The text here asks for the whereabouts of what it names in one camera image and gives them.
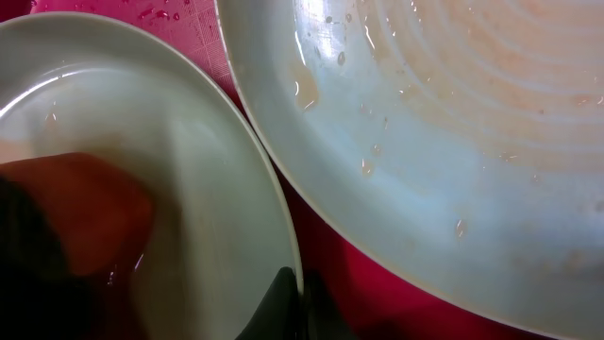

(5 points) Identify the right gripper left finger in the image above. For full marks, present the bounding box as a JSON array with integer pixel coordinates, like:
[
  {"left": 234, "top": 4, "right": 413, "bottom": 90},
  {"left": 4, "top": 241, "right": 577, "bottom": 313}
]
[{"left": 236, "top": 267, "right": 299, "bottom": 340}]

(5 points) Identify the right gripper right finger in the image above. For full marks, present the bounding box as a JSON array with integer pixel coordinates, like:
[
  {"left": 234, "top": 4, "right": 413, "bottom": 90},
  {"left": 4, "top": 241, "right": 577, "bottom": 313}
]
[{"left": 301, "top": 271, "right": 359, "bottom": 340}]

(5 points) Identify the orange green sponge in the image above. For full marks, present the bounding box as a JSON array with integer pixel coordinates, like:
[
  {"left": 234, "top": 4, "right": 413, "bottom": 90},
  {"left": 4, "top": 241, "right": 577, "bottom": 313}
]
[{"left": 1, "top": 153, "right": 155, "bottom": 276}]

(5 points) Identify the white plate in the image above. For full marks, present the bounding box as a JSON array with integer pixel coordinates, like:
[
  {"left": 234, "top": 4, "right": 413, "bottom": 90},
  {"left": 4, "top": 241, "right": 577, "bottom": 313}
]
[
  {"left": 1, "top": 12, "right": 303, "bottom": 339},
  {"left": 216, "top": 0, "right": 603, "bottom": 339}
]

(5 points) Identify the red plastic tray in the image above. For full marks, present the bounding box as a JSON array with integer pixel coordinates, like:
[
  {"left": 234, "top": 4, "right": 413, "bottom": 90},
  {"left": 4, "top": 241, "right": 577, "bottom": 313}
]
[{"left": 1, "top": 0, "right": 533, "bottom": 340}]

